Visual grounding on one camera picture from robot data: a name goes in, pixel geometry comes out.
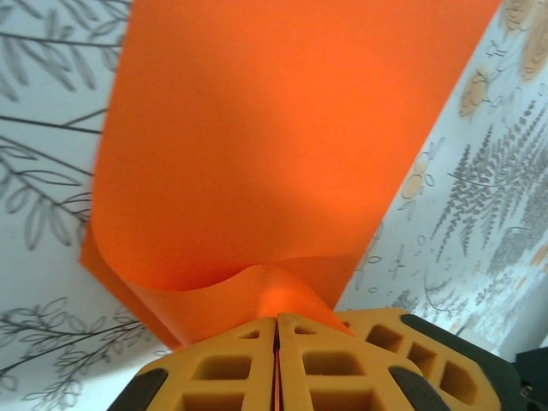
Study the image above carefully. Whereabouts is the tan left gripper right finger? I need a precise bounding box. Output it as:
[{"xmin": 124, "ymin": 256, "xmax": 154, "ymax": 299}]
[{"xmin": 277, "ymin": 306, "xmax": 522, "ymax": 411}]

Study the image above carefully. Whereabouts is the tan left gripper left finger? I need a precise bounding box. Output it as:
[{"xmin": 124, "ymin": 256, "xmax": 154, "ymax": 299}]
[{"xmin": 105, "ymin": 316, "xmax": 280, "ymax": 411}]

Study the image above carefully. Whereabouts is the orange cloth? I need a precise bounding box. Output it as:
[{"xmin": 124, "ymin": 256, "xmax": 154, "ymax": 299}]
[{"xmin": 78, "ymin": 0, "xmax": 503, "ymax": 351}]

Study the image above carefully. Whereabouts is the floral patterned table mat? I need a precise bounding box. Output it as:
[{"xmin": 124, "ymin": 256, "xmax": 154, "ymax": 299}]
[{"xmin": 0, "ymin": 0, "xmax": 548, "ymax": 411}]

